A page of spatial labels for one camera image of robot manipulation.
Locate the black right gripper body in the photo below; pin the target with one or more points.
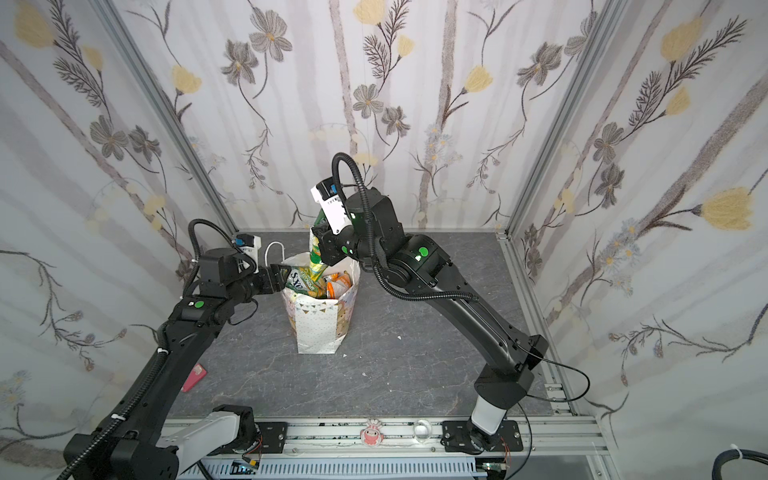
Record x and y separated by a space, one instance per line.
327 245

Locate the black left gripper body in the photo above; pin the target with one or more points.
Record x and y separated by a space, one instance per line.
262 282

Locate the green snack packet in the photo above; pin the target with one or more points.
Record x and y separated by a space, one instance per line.
300 281
314 242

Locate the orange snack packet back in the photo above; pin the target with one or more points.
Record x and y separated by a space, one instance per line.
337 284

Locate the white cartoon paper bag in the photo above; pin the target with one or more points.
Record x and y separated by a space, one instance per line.
320 325

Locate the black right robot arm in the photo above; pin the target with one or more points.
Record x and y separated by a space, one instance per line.
422 271

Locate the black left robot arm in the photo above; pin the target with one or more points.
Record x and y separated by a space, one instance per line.
126 444

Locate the pink object at left edge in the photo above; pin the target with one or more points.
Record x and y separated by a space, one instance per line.
196 375

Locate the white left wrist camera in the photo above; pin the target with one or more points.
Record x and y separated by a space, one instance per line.
250 245

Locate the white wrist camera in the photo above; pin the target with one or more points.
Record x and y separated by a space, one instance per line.
250 245
326 194

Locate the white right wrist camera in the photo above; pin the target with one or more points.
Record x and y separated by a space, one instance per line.
326 194

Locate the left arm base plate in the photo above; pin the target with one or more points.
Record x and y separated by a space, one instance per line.
256 437

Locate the white slotted cable duct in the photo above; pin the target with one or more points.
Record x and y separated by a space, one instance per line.
347 468

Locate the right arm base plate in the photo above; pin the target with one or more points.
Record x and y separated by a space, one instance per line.
462 436

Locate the aluminium front rail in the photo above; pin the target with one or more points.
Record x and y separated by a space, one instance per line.
409 436

